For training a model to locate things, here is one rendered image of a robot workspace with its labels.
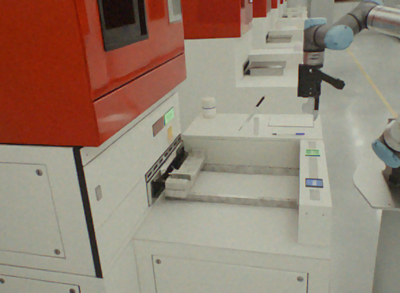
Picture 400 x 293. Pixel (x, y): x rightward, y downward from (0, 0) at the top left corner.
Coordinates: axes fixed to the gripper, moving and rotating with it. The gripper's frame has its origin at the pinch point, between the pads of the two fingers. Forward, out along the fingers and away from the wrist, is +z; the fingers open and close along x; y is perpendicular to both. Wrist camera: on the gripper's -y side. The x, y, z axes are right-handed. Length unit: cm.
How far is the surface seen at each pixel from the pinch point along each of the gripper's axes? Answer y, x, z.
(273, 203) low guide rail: 14.0, 19.0, 27.0
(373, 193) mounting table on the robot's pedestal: -21.8, 3.3, 28.7
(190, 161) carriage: 52, -5, 23
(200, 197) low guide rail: 42, 19, 27
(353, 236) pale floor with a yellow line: -31, -91, 111
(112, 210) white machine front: 58, 56, 12
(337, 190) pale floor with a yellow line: -26, -156, 111
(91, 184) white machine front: 58, 64, -1
